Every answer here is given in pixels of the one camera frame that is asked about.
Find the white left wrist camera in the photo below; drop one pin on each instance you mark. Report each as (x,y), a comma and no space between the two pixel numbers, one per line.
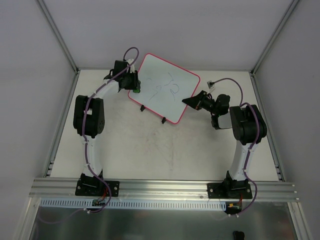
(211,84)

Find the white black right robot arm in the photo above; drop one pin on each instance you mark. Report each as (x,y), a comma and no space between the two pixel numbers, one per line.
(89,116)

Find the aluminium frame post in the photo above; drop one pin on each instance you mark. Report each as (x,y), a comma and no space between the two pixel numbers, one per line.
(57,34)
(275,34)

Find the left aluminium frame post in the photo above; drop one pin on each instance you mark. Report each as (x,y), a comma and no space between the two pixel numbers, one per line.
(57,34)

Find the pink-framed whiteboard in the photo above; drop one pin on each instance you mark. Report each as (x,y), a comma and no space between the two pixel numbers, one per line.
(163,86)

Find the white slotted cable duct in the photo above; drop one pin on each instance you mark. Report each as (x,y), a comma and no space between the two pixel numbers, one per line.
(205,205)

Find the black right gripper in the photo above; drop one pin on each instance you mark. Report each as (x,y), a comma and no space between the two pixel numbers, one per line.
(129,81)

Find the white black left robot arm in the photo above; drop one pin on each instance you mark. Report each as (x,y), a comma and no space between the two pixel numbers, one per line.
(247,125)

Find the green bone-shaped eraser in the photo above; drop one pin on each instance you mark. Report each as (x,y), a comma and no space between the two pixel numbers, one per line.
(137,91)

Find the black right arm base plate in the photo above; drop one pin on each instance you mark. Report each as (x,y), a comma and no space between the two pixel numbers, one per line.
(100,188)

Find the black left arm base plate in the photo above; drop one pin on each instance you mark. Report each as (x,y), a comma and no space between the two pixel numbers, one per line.
(221,191)

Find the black object bottom edge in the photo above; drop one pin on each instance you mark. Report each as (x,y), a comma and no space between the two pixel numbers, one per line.
(238,235)

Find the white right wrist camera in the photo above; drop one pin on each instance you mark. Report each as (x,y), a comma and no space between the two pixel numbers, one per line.
(131,65)

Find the aluminium mounting rail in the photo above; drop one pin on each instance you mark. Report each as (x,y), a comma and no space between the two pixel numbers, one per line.
(175,190)

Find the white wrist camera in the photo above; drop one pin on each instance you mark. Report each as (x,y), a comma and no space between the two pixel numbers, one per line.
(131,65)
(211,84)

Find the right aluminium frame post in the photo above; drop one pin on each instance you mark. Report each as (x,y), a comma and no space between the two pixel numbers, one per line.
(275,34)

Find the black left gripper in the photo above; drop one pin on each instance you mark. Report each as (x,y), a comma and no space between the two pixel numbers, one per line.
(208,103)

